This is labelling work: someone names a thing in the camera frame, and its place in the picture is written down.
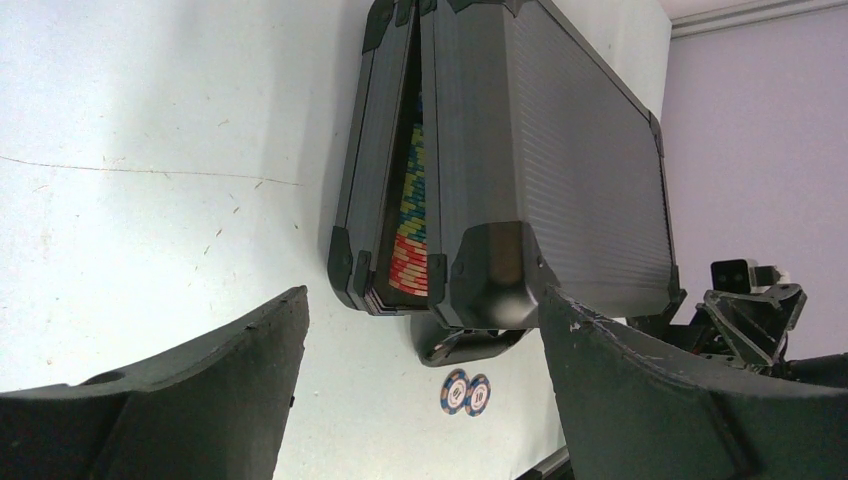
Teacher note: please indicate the teal green chip stack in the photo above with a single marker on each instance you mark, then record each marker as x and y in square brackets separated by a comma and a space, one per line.
[412, 210]

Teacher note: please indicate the poker chip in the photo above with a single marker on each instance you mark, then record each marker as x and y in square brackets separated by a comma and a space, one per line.
[478, 395]
[454, 391]

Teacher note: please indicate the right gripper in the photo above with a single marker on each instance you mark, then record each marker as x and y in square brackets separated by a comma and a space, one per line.
[747, 332]

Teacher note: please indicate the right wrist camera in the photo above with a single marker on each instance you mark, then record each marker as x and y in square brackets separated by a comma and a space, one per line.
[745, 276]

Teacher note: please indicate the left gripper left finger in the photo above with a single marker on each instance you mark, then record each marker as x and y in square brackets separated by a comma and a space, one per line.
[214, 407]

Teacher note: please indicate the black poker set case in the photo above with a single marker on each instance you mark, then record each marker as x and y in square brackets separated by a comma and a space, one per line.
[542, 169]

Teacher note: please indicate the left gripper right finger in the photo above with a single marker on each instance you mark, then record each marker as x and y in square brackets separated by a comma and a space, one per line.
[634, 407]

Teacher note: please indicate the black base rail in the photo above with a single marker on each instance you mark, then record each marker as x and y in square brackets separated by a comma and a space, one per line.
[556, 466]

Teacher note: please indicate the left red chip stack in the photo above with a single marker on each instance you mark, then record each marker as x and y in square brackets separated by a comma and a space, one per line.
[408, 266]

